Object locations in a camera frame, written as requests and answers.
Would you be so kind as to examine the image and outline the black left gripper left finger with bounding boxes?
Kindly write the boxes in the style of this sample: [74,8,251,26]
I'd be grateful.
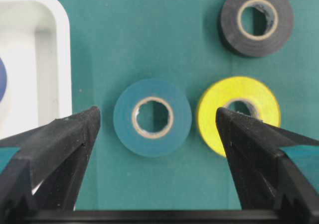
[0,107,101,224]

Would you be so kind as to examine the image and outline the white plastic tray case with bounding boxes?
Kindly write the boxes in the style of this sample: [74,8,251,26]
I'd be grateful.
[0,0,72,138]

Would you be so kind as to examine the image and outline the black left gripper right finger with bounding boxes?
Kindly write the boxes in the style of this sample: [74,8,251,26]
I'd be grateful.
[216,108,319,224]

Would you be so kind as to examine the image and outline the teal green tape roll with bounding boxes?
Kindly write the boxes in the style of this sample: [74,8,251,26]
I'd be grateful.
[113,78,192,157]

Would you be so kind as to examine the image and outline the blue tape roll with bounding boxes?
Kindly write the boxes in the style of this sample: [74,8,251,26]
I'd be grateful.
[0,59,7,101]

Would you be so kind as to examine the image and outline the yellow tape roll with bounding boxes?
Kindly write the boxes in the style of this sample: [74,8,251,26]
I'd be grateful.
[196,76,281,157]

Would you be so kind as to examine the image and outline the black tape roll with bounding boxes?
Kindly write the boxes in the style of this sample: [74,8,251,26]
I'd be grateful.
[220,0,294,57]

